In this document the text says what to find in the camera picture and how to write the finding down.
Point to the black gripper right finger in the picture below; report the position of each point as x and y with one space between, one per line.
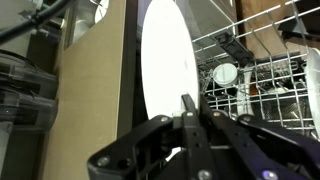
260 150

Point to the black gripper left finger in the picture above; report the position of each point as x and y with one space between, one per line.
196 153

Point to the large white dinner plate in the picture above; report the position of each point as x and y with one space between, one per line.
166 60

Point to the built-in dishwasher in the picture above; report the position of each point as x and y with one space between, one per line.
131 66

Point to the white round lid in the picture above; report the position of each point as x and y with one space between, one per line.
225 75

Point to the stainless steel kitchen sink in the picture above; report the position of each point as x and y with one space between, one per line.
83 26

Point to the white dish in sink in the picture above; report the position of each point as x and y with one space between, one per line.
102 10

